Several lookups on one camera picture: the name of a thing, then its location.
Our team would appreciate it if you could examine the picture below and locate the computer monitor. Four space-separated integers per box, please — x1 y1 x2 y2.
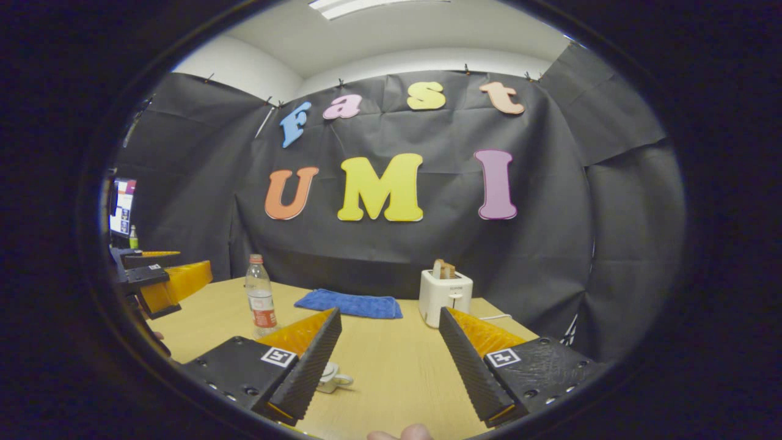
109 177 137 239

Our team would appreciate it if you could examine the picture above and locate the blue towel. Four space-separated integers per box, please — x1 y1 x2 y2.
294 288 404 320

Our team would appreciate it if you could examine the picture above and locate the white ceramic teacup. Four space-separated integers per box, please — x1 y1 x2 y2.
316 362 354 394

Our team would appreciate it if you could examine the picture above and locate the white toaster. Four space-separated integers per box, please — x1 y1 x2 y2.
418 269 474 329

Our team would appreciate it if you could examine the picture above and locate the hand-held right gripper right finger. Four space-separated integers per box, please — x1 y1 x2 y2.
438 306 607 428

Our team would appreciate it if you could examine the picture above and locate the clear plastic water bottle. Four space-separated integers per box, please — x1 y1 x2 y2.
245 254 280 339

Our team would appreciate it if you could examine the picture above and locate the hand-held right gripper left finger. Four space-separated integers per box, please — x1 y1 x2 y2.
182 307 343 427

